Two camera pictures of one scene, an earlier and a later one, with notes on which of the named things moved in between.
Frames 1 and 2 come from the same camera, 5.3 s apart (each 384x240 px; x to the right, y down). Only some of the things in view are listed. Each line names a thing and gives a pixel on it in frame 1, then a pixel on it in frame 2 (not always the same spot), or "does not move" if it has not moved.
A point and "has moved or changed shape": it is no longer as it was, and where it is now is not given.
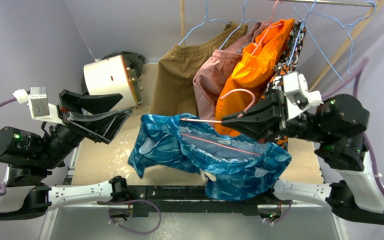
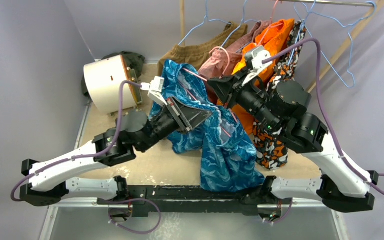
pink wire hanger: x=240 y=115 → x=220 y=75
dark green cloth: x=133 y=61 does not move
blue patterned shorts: x=239 y=165 has moved or changed shape
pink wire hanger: x=269 y=28 does not move
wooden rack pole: x=182 y=22 does not move
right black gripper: x=281 y=112 → x=235 y=88
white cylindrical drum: x=111 y=75 does not move
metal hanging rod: x=329 y=2 does not move
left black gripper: x=104 y=127 → x=188 y=117
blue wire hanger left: x=205 y=17 does not move
